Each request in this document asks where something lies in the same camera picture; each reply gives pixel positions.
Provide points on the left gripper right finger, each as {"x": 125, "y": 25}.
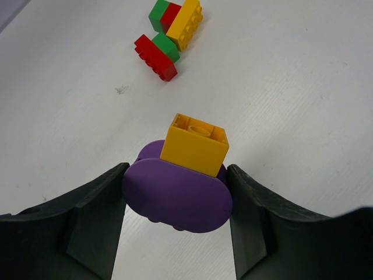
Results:
{"x": 274, "y": 238}

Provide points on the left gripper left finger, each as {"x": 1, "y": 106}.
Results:
{"x": 73, "y": 236}

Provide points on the purple oval lego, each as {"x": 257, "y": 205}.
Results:
{"x": 174, "y": 195}

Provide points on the small yellow lego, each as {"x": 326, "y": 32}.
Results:
{"x": 195, "y": 145}

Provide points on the red studded lego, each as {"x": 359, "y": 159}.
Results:
{"x": 158, "y": 61}

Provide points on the green lego beside red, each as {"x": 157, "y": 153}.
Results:
{"x": 166, "y": 46}

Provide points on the long yellow lego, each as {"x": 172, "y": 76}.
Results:
{"x": 185, "y": 24}

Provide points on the green top lego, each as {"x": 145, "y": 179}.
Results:
{"x": 156, "y": 14}

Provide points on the small red lego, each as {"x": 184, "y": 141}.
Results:
{"x": 169, "y": 15}

